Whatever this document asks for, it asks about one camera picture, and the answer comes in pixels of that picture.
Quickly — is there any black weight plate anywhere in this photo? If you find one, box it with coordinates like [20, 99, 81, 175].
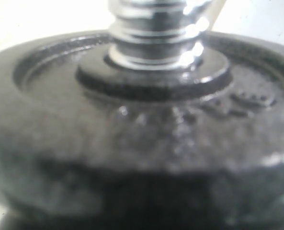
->
[0, 31, 284, 230]

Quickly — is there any chrome threaded dumbbell bar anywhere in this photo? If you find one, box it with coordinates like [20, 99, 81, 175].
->
[108, 0, 212, 70]

